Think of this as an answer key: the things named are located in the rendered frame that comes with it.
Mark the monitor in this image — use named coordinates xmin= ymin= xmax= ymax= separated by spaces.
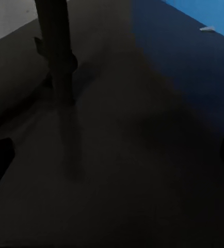
xmin=0 ymin=0 xmax=77 ymax=126

